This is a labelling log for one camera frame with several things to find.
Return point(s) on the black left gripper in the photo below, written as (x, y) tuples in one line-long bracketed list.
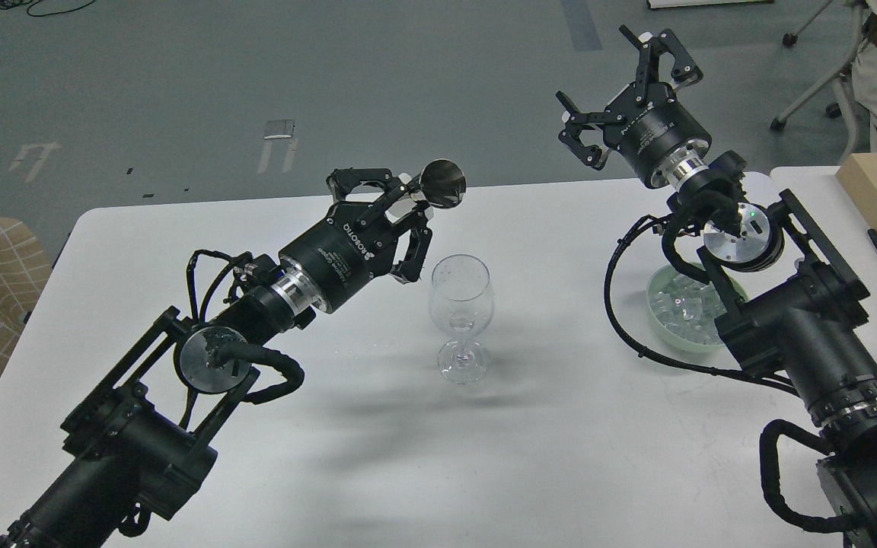
[(339, 255)]

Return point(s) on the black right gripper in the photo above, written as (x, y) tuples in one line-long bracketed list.
[(659, 137)]

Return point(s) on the steel cocktail jigger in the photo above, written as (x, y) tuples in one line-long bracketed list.
[(441, 185)]

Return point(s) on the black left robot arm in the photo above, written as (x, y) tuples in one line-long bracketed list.
[(140, 440)]

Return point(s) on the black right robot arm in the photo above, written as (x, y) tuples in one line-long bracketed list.
[(791, 302)]

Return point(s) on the clear wine glass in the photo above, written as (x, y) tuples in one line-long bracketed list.
[(461, 305)]

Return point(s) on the green bowl of ice cubes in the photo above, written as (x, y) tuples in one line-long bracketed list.
[(683, 311)]

